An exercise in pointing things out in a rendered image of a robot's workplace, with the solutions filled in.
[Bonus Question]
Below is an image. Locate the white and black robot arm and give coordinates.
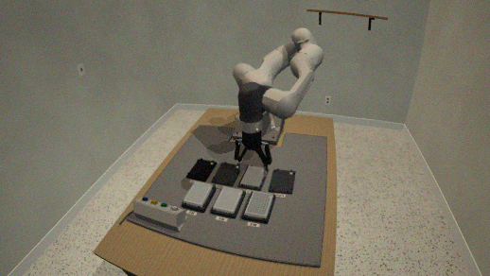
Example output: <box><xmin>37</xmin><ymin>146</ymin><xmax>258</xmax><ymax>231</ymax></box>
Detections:
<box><xmin>233</xmin><ymin>28</ymin><xmax>324</xmax><ymax>137</ymax></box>

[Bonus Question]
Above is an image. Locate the grey button panel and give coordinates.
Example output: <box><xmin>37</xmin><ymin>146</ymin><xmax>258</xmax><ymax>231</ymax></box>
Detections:
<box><xmin>119</xmin><ymin>197</ymin><xmax>188</xmax><ymax>233</ymax></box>

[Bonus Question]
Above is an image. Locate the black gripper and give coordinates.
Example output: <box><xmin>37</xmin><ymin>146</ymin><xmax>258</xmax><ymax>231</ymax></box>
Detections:
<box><xmin>235</xmin><ymin>131</ymin><xmax>272</xmax><ymax>178</ymax></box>

